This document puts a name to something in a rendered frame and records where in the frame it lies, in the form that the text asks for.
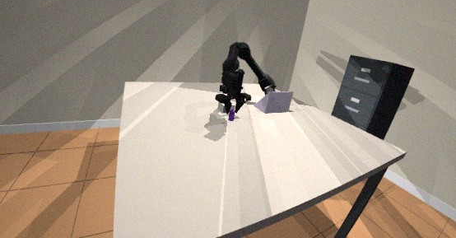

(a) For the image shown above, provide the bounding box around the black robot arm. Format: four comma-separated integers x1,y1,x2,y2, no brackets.
220,42,276,95

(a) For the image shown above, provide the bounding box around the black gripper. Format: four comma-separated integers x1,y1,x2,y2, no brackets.
215,85,252,114

